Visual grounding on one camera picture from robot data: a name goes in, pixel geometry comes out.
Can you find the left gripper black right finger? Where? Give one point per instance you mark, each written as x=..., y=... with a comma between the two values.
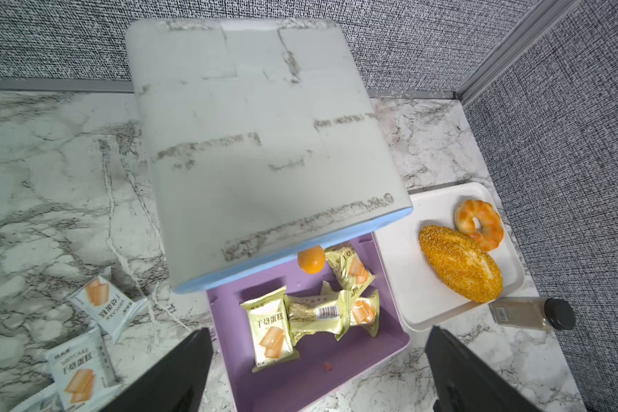
x=464, y=382

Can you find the yellow cookie packet front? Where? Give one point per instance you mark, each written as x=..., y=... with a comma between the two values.
x=350, y=272

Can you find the white cookie packet top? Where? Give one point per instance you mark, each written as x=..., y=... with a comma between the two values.
x=107, y=305

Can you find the white rectangular tray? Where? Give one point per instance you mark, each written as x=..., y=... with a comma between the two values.
x=421, y=297

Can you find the white cookie packet barcode up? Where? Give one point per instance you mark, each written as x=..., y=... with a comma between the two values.
x=46, y=400

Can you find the orange drawer knob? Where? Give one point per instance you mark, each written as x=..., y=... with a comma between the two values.
x=312, y=260

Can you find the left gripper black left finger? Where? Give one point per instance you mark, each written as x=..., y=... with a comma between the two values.
x=175, y=383

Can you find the orange glazed donut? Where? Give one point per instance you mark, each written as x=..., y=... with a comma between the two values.
x=479, y=221

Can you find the white cookie packet orange picture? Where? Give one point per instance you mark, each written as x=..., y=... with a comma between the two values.
x=82, y=372

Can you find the yellow cookie packet with barcode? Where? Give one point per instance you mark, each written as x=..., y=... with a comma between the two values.
x=269, y=326

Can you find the purple drawer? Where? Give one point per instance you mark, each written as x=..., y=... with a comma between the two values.
x=324, y=363

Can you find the white blue drawer cabinet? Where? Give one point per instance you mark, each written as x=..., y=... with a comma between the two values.
x=262, y=143

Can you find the yellow bread loaf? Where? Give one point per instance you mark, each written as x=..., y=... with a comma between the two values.
x=461, y=264

